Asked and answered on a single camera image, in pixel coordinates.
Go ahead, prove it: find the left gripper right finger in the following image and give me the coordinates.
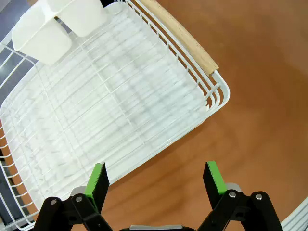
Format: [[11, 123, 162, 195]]
[[197, 160, 283, 231]]

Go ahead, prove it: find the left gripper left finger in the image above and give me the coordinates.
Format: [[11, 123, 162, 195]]
[[33, 162, 114, 231]]

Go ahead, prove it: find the white plastic drain tray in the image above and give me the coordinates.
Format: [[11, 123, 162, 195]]
[[0, 4, 210, 212]]

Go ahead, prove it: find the white slotted mounting plate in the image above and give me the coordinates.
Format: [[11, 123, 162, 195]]
[[280, 197, 308, 231]]

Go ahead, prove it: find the white plastic cutlery holder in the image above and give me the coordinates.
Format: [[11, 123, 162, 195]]
[[11, 0, 108, 66]]

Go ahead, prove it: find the white wire dish rack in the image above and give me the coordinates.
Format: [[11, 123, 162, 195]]
[[0, 0, 231, 231]]

